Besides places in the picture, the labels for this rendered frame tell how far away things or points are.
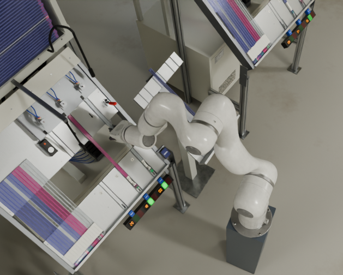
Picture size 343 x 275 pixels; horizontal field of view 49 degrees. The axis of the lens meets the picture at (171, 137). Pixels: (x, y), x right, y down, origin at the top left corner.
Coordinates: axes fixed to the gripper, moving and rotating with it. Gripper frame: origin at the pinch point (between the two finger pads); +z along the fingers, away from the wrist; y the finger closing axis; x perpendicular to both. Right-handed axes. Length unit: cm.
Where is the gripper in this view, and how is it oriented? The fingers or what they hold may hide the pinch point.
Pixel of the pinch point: (113, 129)
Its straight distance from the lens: 181.7
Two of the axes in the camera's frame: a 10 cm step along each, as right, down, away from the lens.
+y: -6.4, 7.0, -3.2
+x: 5.1, 7.0, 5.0
